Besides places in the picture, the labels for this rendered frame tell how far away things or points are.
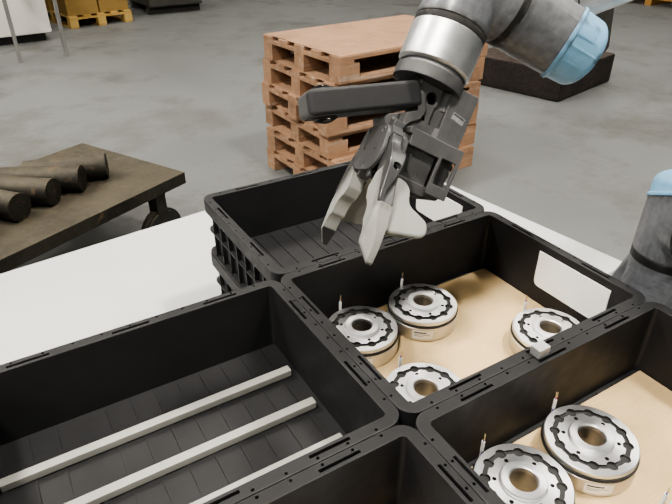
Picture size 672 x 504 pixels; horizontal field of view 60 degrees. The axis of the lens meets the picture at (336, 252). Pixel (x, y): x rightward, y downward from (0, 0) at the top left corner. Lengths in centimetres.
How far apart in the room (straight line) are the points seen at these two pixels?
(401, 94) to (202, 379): 45
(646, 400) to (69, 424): 72
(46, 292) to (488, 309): 86
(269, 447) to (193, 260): 67
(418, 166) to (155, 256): 87
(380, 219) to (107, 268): 91
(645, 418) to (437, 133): 45
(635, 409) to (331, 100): 54
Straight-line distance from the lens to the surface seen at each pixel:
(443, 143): 58
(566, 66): 67
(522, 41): 65
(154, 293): 123
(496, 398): 67
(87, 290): 128
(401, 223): 53
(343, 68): 281
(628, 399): 85
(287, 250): 106
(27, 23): 768
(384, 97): 57
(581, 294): 91
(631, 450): 74
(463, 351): 85
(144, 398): 81
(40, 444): 80
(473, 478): 58
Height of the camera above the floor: 138
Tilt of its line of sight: 31 degrees down
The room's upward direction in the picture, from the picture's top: straight up
